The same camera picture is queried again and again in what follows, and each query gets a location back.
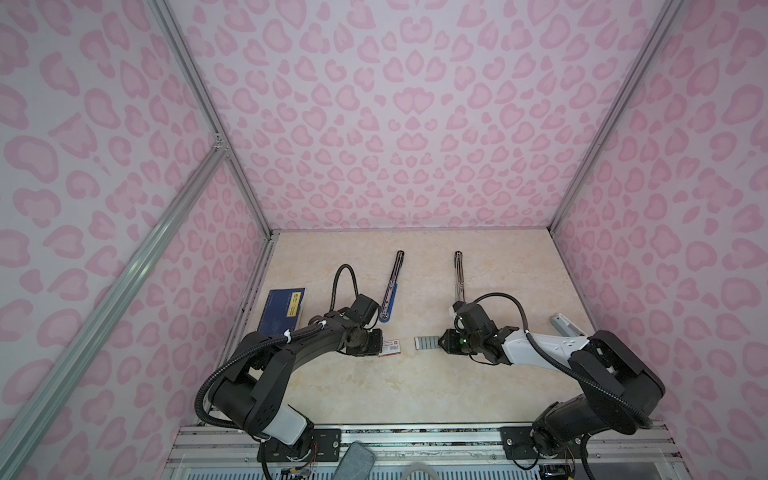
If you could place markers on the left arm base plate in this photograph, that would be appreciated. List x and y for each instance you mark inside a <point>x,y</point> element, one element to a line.
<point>317,444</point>

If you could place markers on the aluminium front rail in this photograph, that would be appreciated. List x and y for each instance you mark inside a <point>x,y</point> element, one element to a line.
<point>428,451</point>

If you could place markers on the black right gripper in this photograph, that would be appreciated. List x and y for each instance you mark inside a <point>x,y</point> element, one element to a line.
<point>448,342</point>

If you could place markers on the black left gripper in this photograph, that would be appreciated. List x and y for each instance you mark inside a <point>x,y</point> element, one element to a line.
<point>377,346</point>

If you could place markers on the grey cloth pad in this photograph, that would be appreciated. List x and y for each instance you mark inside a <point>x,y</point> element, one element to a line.
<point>356,464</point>

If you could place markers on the dark blue booklet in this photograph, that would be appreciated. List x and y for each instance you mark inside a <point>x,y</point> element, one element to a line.
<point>281,311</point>

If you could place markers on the blue black stapler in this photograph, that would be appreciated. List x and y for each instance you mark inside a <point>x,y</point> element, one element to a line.
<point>390,292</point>

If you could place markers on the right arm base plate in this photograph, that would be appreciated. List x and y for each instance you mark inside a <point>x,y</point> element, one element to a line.
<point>522,443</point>

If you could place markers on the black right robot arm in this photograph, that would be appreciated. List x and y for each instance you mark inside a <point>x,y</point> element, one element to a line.
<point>619,392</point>

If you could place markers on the silver staple tray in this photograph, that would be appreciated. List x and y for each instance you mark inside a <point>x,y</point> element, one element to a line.
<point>427,342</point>

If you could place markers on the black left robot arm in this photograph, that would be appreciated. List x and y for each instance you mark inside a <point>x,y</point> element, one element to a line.
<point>247,392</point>

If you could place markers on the red white staple box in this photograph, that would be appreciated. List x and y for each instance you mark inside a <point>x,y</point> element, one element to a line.
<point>390,348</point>

